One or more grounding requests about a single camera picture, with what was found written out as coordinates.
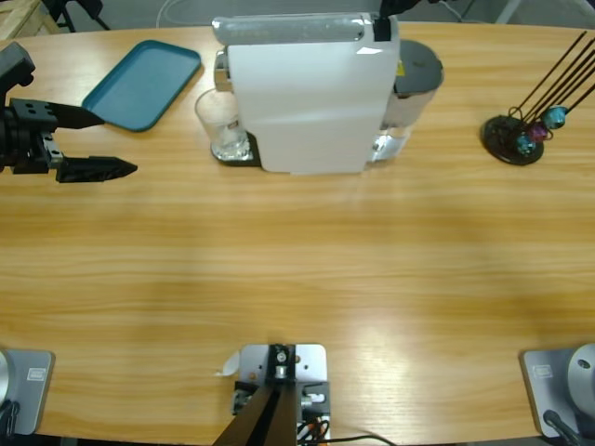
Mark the teal coffee capsule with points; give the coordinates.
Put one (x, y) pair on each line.
(554, 117)
(524, 145)

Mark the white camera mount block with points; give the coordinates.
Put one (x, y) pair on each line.
(311, 367)

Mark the teal plastic tray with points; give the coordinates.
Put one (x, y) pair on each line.
(144, 83)

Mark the black camera post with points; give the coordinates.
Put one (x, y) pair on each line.
(265, 418)

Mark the black capsule holder with rods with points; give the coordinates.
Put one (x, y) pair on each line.
(499, 135)

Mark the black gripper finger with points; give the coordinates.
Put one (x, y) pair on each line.
(395, 7)

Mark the wooden crate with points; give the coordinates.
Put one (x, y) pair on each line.
(21, 18)

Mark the white capsule coffee machine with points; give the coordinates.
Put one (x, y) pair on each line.
(316, 102)

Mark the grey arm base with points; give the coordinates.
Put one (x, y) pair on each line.
(28, 390)
(553, 385)

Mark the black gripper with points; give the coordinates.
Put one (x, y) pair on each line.
(23, 144)

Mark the purple coffee capsule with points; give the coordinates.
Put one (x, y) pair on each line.
(538, 133)

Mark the clear glass cup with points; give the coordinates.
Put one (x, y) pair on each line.
(218, 121)

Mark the grey metal furniture leg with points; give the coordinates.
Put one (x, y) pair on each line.
(509, 10)

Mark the white paper tag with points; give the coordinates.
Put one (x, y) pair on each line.
(228, 365)

